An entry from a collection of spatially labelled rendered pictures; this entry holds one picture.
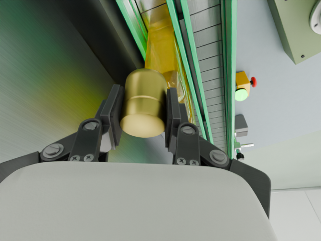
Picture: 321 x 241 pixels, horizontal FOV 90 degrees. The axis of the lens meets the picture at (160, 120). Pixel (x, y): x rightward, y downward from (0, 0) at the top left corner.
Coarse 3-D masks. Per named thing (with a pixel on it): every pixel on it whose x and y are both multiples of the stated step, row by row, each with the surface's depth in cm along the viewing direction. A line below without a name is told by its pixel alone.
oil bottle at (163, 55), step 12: (156, 24) 34; (168, 24) 32; (156, 36) 31; (168, 36) 29; (156, 48) 28; (168, 48) 27; (156, 60) 26; (168, 60) 25; (180, 60) 30; (168, 72) 23; (180, 72) 26; (168, 84) 22; (180, 84) 24; (180, 96) 24
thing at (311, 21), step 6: (318, 0) 37; (318, 6) 37; (312, 12) 39; (318, 12) 38; (312, 18) 39; (318, 18) 39; (312, 24) 40; (318, 24) 40; (312, 30) 42; (318, 30) 41
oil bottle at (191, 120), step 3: (186, 78) 39; (186, 81) 38; (186, 84) 38; (189, 87) 43; (189, 90) 40; (189, 93) 38; (189, 96) 36; (189, 99) 35; (189, 102) 34; (189, 105) 34; (192, 108) 37; (192, 111) 35; (192, 114) 34; (192, 117) 32; (189, 120) 31; (192, 120) 32
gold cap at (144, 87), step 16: (128, 80) 13; (144, 80) 12; (160, 80) 13; (128, 96) 11; (144, 96) 11; (160, 96) 12; (128, 112) 10; (144, 112) 10; (160, 112) 11; (128, 128) 12; (144, 128) 12; (160, 128) 12
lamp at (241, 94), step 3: (237, 90) 57; (240, 90) 57; (243, 90) 56; (237, 93) 57; (240, 93) 56; (243, 93) 56; (246, 93) 56; (237, 96) 57; (240, 96) 57; (243, 96) 56; (246, 96) 57; (237, 99) 58; (240, 99) 58; (243, 99) 58
